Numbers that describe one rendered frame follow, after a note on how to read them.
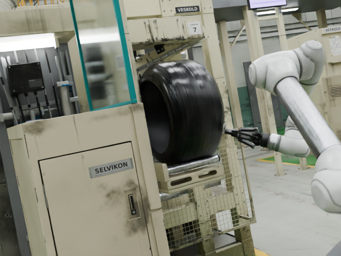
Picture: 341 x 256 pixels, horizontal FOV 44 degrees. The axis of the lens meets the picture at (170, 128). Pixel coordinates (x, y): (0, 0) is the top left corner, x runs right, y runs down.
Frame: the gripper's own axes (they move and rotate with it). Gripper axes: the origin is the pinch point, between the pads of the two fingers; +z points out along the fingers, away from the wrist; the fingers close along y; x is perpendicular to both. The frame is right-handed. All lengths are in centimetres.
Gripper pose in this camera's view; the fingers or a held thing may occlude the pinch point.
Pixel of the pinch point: (231, 132)
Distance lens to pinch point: 233.7
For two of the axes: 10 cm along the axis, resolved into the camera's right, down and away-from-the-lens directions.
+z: -9.4, -2.2, 2.7
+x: 3.5, -4.5, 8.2
